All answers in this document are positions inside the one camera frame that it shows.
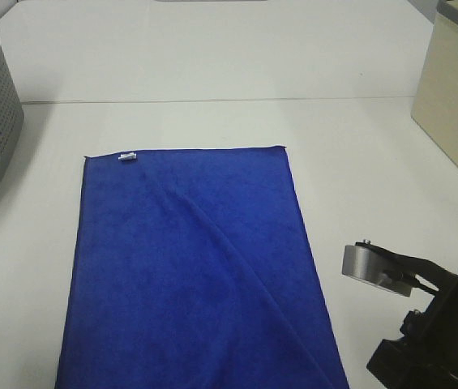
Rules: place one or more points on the blue microfibre towel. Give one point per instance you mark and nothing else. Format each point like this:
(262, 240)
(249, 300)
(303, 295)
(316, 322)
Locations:
(193, 269)

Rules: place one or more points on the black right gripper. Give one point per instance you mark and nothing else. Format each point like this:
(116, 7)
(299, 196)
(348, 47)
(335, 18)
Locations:
(426, 356)

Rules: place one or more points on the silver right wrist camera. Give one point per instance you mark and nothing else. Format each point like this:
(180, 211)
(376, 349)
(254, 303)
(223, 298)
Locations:
(364, 265)

